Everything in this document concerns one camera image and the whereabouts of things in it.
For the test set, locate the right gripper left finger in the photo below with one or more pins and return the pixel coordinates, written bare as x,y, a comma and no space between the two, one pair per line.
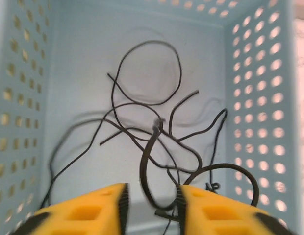
88,215

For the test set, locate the blue plastic basket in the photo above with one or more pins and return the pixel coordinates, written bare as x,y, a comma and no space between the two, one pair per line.
81,61

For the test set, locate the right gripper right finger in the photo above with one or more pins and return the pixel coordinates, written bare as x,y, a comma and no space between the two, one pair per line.
215,215

